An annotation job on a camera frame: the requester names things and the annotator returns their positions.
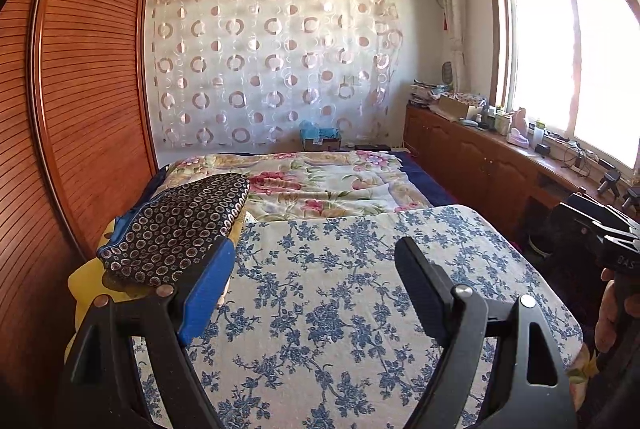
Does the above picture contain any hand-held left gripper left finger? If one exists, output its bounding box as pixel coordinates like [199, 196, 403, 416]
[62, 236, 236, 429]

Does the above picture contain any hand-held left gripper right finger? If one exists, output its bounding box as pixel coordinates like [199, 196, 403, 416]
[395, 236, 576, 429]

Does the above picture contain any dark round bin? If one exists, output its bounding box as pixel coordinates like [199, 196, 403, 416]
[525, 229, 551, 260]

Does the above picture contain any white tied window curtain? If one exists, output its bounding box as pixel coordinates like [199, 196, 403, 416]
[435, 0, 473, 84]

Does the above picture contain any stack of papers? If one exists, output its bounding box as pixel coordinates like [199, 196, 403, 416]
[410, 81, 441, 107]

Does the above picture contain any pink bottle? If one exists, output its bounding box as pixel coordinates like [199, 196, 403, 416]
[506, 107, 531, 144]

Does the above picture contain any open cardboard box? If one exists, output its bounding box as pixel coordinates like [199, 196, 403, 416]
[439, 95, 478, 120]

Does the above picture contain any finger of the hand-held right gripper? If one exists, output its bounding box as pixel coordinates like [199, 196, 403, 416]
[556, 203, 632, 241]
[572, 193, 640, 226]

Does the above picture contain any long wooden cabinet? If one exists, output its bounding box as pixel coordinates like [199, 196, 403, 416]
[404, 104, 640, 250]

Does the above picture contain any cardboard box with blue cloth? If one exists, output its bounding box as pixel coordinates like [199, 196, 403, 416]
[300, 120, 343, 152]

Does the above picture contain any sheer circle-patterned curtain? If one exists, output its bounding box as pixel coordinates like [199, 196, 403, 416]
[146, 0, 405, 147]

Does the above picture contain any wooden framed window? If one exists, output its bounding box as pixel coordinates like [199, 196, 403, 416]
[487, 0, 640, 170]

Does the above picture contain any dark blue circle-patterned shirt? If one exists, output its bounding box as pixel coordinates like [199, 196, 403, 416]
[96, 172, 251, 287]

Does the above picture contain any person's right hand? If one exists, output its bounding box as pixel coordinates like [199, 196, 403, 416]
[597, 266, 631, 345]

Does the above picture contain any floral bed blanket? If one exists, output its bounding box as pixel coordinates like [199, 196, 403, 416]
[150, 151, 601, 385]

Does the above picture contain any white blue-flowered sheet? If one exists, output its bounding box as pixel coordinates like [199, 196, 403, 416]
[132, 204, 586, 429]

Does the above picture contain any wooden slatted wardrobe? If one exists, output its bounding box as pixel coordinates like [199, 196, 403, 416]
[0, 0, 160, 429]

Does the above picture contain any tangle of black cables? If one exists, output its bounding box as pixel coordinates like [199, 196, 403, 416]
[562, 144, 596, 170]

